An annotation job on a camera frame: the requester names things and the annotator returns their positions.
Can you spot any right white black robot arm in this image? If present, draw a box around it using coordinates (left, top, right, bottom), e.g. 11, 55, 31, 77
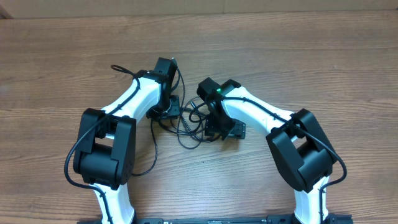
197, 78, 337, 223

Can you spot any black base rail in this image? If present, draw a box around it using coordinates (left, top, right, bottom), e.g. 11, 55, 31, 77
77, 213, 354, 224

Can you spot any black USB cable bundle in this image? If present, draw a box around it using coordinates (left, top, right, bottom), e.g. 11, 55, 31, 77
158, 96, 222, 150

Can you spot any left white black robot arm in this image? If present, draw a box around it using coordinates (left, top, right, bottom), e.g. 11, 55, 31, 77
64, 57, 180, 223

